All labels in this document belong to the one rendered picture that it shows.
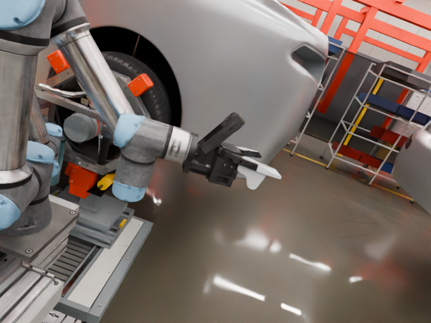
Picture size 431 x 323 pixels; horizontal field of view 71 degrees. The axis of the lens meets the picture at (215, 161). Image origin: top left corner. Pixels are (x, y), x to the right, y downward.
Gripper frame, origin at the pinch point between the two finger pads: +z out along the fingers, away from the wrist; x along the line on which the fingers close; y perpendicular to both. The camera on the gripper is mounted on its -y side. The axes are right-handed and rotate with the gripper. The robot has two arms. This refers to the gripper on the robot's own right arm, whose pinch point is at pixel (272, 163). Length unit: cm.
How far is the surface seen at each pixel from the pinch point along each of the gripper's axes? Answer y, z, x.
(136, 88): 3, -40, -86
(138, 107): 11, -37, -87
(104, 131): 22, -47, -68
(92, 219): 88, -47, -106
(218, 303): 113, 40, -84
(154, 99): 6, -31, -94
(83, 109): 17, -58, -73
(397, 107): -67, 335, -378
